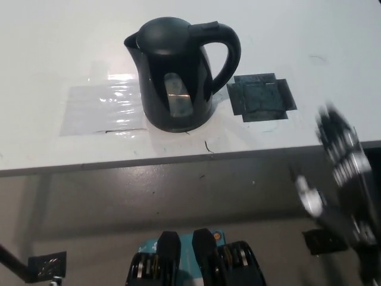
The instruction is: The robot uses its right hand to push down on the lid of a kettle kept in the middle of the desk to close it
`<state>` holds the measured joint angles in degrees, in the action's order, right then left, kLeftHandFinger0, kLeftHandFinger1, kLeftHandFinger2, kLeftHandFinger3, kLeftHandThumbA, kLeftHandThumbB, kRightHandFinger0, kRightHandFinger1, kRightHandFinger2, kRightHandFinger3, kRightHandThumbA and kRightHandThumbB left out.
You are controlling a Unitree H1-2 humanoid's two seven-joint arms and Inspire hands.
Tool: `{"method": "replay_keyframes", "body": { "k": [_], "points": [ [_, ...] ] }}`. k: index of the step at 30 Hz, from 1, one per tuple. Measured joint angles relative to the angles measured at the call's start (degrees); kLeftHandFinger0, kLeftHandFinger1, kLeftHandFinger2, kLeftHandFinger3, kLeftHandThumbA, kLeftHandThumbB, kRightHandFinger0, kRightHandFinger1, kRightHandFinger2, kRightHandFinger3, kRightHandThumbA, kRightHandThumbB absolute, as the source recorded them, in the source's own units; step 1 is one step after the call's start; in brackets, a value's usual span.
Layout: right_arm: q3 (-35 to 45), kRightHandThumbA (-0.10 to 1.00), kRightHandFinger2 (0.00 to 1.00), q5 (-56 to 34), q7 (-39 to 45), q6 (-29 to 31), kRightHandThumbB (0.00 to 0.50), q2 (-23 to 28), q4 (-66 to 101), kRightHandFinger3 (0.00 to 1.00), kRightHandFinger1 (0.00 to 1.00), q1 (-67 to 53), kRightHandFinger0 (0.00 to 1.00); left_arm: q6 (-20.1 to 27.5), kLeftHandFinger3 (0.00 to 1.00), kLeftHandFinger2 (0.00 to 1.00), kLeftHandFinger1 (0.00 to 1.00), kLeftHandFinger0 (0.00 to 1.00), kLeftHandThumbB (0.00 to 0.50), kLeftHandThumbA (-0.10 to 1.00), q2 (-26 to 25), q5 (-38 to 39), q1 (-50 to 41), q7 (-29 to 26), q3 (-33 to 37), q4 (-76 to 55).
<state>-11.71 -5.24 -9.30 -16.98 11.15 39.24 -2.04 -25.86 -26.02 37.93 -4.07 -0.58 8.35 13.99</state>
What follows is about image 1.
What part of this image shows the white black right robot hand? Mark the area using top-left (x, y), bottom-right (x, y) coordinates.
top-left (293, 100), bottom-right (381, 248)

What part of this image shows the black electric kettle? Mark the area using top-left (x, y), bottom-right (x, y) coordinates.
top-left (124, 17), bottom-right (242, 133)

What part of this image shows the black table foot plate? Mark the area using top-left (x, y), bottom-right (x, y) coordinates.
top-left (302, 228), bottom-right (349, 256)

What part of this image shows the black tape square patch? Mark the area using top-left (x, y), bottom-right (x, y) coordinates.
top-left (226, 72), bottom-right (298, 123)

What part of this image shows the clear plastic tape sheet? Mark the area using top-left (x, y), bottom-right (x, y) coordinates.
top-left (58, 74), bottom-right (148, 137)

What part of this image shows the left table foot plate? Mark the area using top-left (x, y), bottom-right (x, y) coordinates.
top-left (27, 251), bottom-right (68, 276)

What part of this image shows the black table leg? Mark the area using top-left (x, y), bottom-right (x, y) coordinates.
top-left (0, 243), bottom-right (34, 283)

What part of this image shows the black table frame bracket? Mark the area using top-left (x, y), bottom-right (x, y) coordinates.
top-left (363, 147), bottom-right (381, 173)

